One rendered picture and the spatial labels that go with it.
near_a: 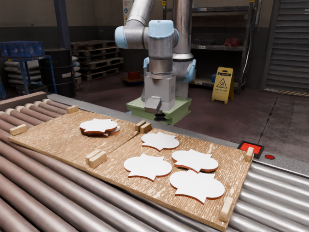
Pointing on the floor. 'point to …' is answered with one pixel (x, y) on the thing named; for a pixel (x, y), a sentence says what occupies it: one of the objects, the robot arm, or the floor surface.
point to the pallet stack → (96, 58)
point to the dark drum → (58, 72)
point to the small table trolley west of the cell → (26, 73)
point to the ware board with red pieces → (134, 78)
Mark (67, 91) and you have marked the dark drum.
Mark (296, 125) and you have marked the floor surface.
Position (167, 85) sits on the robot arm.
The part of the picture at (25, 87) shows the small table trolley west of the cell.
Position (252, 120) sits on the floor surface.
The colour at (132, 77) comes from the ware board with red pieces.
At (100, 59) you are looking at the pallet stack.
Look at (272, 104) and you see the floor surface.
